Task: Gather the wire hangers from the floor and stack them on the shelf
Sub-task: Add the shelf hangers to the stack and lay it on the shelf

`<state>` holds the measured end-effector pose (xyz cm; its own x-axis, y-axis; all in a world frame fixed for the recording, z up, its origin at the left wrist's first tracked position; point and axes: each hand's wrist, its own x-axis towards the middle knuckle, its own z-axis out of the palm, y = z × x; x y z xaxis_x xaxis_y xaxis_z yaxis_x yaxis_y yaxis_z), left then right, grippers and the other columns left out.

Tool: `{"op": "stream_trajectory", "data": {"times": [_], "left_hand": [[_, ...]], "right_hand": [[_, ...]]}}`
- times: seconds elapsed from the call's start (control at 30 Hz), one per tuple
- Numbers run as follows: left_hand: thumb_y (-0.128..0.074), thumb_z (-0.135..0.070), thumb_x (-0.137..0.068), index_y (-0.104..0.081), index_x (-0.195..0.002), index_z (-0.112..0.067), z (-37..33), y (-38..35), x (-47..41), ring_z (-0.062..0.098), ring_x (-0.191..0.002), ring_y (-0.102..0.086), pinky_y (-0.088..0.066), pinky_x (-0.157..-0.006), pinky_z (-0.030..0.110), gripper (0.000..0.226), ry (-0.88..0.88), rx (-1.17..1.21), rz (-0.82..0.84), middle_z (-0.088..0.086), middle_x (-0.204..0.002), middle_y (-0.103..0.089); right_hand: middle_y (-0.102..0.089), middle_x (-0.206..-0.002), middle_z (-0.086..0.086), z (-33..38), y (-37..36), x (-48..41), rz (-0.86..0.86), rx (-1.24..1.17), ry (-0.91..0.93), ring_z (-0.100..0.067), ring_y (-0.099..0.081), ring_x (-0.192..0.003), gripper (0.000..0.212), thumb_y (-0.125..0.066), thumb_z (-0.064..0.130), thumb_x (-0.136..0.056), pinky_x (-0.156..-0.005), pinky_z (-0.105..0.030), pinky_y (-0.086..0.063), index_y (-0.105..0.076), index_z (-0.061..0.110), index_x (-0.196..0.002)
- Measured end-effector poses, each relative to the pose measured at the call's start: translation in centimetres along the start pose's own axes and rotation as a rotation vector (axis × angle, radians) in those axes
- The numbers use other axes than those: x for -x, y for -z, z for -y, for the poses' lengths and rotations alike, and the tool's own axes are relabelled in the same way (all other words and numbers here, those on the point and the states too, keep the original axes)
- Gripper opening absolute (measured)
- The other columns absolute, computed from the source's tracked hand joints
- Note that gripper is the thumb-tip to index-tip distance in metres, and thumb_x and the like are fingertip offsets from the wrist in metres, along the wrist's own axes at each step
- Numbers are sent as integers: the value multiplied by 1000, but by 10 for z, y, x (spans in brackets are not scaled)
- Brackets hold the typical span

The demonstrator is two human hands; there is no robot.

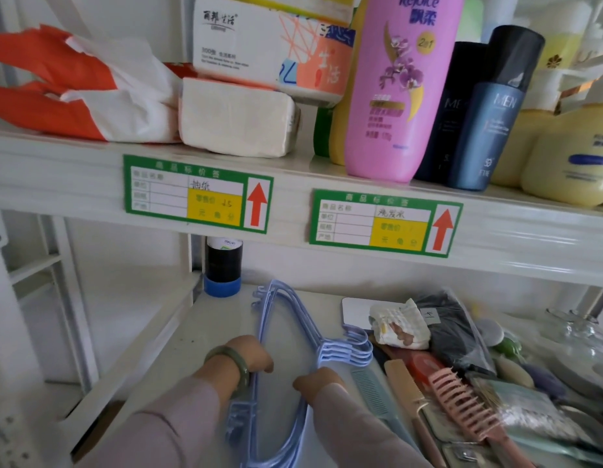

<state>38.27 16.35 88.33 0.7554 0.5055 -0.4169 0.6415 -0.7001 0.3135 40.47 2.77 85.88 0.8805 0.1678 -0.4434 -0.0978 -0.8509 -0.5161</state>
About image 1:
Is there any person's left hand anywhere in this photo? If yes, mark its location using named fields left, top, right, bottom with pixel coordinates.
left=224, top=334, right=275, bottom=374

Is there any person's right hand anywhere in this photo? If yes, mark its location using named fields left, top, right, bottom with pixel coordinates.
left=293, top=367, right=349, bottom=403

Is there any stack of blue clothes hangers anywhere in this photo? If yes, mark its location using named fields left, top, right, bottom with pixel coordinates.
left=225, top=279, right=375, bottom=468

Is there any person's left forearm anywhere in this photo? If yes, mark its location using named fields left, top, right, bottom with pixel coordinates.
left=76, top=353, right=245, bottom=468

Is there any person's right forearm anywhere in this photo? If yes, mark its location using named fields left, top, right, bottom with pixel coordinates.
left=305, top=382, right=435, bottom=468

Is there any grey-green comb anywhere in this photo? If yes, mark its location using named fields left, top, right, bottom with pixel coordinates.
left=350, top=367, right=420, bottom=451

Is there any wooden comb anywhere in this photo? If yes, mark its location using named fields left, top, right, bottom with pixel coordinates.
left=384, top=359, right=447, bottom=468

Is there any folded white printed cloth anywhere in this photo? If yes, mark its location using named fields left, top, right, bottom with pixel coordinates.
left=369, top=299, right=432, bottom=351

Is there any red round item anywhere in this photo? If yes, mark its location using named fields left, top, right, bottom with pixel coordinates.
left=408, top=353, right=446, bottom=386

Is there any dark cloth in plastic bag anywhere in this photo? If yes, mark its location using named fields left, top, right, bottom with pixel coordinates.
left=413, top=289, right=497, bottom=377

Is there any pink vented hair brush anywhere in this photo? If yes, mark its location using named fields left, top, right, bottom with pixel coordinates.
left=428, top=367, right=535, bottom=468

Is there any green price label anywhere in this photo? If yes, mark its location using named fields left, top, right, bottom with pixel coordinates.
left=123, top=154, right=274, bottom=235
left=309, top=189, right=464, bottom=259

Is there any green and white round item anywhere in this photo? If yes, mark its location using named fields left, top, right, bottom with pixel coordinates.
left=476, top=318, right=524, bottom=359

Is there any beige soap bar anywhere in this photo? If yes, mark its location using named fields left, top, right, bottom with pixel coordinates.
left=494, top=356, right=535, bottom=390

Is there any teal packaged item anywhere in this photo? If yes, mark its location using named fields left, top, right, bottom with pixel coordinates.
left=469, top=374, right=596, bottom=446

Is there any small green bottle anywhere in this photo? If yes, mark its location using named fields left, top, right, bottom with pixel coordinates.
left=313, top=107, right=334, bottom=158

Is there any purple soft item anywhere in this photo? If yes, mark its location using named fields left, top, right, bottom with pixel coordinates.
left=521, top=363, right=568, bottom=401

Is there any plain white tissue pack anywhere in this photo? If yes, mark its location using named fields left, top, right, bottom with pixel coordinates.
left=178, top=77, right=301, bottom=158

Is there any white shelf rack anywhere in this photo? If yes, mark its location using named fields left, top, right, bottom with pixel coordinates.
left=0, top=0, right=603, bottom=468

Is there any clear glass ware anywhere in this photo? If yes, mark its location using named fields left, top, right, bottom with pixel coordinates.
left=538, top=307, right=603, bottom=373

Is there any black toiletry bottle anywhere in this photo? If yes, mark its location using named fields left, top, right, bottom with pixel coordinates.
left=414, top=42, right=488, bottom=184

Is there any pink shampoo bottle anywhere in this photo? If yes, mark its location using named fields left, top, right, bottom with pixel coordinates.
left=344, top=0, right=466, bottom=184

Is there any printed white tissue pack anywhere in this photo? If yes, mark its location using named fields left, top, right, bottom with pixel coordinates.
left=192, top=0, right=357, bottom=107

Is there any orange rubber gloves packet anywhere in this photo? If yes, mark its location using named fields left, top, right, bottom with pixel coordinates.
left=0, top=24, right=183, bottom=145

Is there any cream lotion bottle blue label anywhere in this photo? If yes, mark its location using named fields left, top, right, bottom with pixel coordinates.
left=520, top=78, right=603, bottom=208

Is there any pale green bottle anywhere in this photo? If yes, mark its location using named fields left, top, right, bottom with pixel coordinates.
left=455, top=0, right=485, bottom=44

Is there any white bottle yellow label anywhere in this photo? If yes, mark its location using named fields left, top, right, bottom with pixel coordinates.
left=513, top=0, right=597, bottom=112

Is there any green jade bracelet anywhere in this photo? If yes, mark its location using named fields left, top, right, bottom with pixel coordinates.
left=203, top=346, right=251, bottom=399

